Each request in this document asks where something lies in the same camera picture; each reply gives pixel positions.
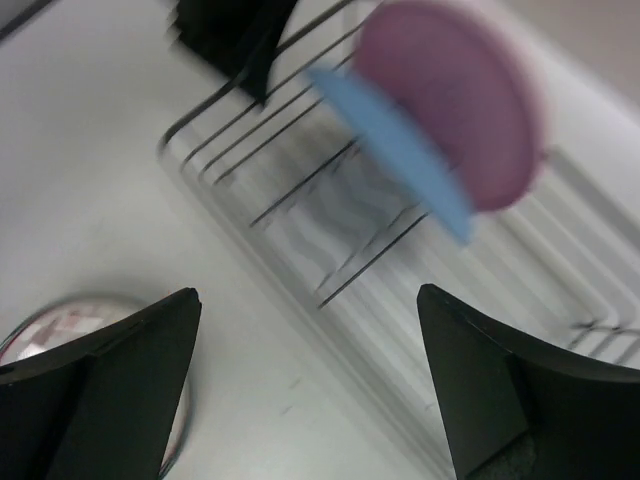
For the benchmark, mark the pink plate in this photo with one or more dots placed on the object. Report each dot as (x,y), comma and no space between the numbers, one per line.
(468,89)

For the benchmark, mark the white plate orange sunburst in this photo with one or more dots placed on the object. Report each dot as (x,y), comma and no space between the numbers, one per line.
(77,315)

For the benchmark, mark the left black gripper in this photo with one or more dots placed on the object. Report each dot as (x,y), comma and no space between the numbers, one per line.
(238,39)

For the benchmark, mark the grey wire dish rack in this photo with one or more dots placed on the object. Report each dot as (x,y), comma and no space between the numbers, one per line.
(562,264)

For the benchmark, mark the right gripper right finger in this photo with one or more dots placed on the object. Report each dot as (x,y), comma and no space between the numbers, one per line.
(516,407)

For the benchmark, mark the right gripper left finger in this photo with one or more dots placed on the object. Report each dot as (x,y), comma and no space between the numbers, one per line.
(101,406)

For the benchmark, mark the blue plate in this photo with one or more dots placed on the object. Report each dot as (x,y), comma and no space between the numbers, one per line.
(398,145)

